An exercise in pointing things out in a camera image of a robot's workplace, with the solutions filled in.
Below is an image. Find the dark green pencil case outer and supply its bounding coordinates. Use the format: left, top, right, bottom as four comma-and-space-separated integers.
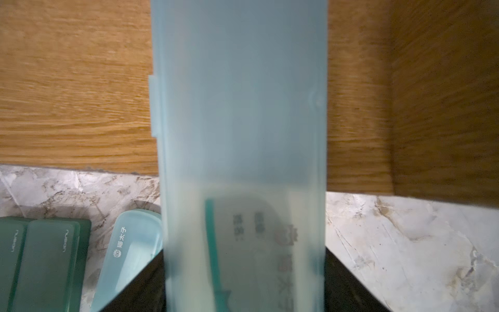
1, 217, 31, 311

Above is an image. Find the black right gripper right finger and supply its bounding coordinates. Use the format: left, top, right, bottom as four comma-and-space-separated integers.
324, 248, 389, 312

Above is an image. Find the light teal pencil case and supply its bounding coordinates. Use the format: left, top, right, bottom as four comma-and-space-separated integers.
149, 1, 328, 311
90, 209, 162, 311

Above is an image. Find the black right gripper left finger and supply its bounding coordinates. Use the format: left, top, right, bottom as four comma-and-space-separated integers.
101, 250, 166, 312

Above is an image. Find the dark green pencil case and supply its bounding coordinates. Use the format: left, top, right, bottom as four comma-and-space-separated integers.
9, 218, 92, 311
1, 217, 31, 311

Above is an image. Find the dark green pencil case inner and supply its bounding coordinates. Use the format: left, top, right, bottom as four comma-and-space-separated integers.
9, 218, 92, 311

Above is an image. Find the wooden three-tier shelf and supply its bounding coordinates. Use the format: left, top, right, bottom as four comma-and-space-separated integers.
1, 1, 498, 207

